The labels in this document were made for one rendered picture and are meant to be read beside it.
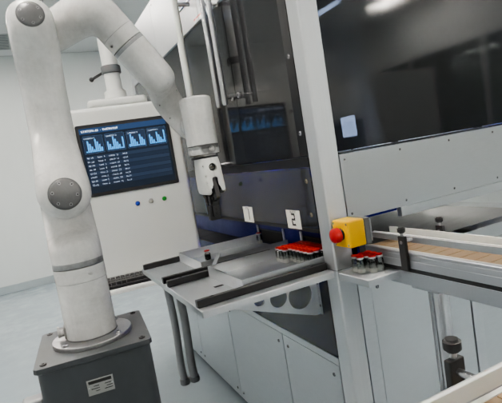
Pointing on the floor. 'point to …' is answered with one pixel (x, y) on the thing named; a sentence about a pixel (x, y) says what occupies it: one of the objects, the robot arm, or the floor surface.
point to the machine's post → (328, 194)
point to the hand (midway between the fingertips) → (214, 212)
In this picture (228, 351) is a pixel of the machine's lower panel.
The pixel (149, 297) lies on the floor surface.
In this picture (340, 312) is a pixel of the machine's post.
